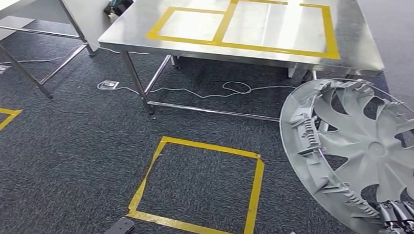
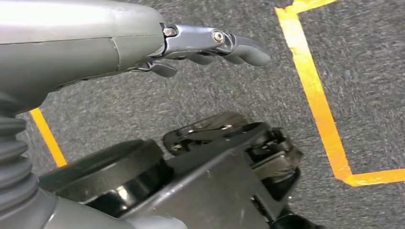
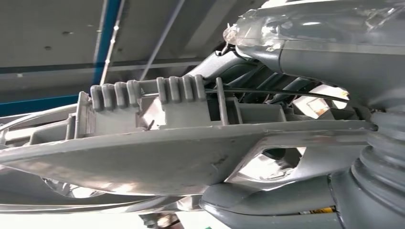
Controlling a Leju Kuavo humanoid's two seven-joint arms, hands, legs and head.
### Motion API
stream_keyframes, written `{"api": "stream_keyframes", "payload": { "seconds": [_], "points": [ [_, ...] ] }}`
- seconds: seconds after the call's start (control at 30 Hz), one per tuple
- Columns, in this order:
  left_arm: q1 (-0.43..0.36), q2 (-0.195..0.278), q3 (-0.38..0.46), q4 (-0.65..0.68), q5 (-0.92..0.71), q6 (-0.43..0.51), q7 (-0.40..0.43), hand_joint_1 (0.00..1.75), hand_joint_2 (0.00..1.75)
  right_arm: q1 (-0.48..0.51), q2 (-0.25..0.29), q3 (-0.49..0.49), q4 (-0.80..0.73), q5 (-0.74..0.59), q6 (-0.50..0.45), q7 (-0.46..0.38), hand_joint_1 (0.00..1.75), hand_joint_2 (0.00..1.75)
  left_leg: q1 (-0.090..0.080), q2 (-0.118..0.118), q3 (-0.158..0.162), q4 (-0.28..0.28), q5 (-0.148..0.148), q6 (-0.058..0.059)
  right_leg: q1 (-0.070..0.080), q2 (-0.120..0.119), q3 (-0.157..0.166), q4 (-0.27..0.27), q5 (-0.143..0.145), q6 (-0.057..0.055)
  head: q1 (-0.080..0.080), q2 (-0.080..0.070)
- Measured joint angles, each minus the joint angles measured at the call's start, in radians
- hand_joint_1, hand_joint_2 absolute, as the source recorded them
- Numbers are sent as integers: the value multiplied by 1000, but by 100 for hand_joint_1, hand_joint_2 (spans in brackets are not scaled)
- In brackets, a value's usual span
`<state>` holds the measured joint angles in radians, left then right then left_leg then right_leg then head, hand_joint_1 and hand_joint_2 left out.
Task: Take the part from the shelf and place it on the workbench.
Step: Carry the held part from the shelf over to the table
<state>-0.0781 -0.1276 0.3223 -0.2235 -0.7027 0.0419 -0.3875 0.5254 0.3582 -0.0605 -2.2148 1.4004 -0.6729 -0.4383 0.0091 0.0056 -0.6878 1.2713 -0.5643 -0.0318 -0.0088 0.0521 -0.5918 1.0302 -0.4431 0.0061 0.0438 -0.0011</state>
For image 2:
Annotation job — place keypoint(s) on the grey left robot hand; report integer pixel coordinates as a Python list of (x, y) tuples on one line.
[(63, 47)]

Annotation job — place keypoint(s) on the yellow floor tape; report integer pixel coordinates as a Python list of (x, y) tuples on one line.
[(50, 142), (316, 104)]

